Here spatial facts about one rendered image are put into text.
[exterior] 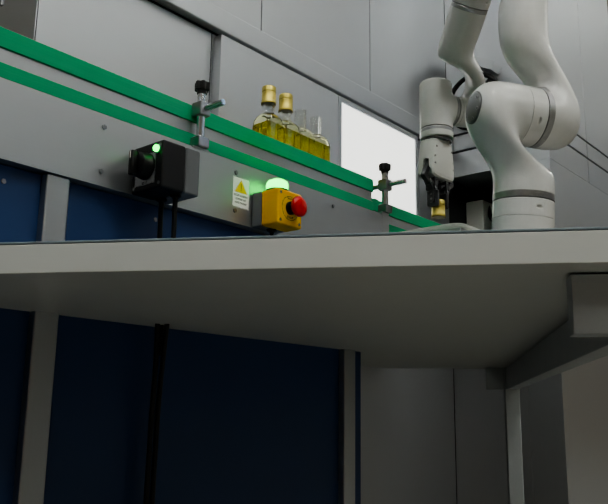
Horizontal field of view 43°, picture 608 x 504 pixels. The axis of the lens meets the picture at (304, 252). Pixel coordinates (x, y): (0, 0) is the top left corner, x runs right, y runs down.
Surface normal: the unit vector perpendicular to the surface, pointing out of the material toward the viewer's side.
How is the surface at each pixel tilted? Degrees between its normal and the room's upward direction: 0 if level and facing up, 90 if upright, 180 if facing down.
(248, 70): 90
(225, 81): 90
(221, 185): 90
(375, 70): 90
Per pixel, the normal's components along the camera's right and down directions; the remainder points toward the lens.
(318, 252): -0.17, -0.21
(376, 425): 0.76, -0.12
